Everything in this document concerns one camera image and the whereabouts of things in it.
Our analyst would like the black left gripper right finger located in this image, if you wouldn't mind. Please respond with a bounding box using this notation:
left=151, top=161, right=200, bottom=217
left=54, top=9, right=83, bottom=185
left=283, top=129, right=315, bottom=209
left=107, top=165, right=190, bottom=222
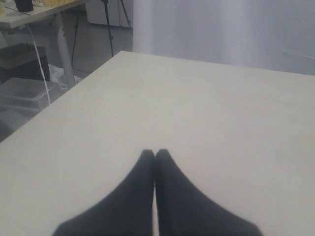
left=155, top=149, right=262, bottom=236

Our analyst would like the clear plastic storage box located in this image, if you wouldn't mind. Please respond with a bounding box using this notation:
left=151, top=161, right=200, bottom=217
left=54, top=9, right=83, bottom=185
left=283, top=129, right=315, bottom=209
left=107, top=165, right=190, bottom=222
left=0, top=78, right=63, bottom=116

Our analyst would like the grey side desk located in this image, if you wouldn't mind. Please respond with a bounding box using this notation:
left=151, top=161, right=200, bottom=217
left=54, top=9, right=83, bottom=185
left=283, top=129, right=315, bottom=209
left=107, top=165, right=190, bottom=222
left=0, top=0, right=86, bottom=89

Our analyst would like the white hanging cable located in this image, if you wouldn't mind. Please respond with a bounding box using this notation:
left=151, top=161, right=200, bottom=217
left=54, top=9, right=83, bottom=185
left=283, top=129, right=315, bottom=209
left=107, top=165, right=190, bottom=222
left=26, top=24, right=52, bottom=105

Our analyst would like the black tripod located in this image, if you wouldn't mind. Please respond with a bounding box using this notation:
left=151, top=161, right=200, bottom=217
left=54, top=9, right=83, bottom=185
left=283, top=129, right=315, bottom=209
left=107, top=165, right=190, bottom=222
left=69, top=0, right=133, bottom=72

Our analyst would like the black box under desk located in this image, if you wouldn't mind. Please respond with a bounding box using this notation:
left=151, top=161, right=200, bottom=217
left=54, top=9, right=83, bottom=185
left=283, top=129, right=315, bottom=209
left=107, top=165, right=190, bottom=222
left=0, top=43, right=50, bottom=84

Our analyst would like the white backdrop curtain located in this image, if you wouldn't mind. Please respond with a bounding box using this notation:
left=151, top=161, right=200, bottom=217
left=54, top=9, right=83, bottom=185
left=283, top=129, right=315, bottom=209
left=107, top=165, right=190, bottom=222
left=133, top=0, right=315, bottom=75

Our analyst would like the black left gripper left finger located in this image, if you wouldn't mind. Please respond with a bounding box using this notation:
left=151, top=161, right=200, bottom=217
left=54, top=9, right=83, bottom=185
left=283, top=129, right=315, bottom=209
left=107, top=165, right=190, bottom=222
left=54, top=149, right=155, bottom=236

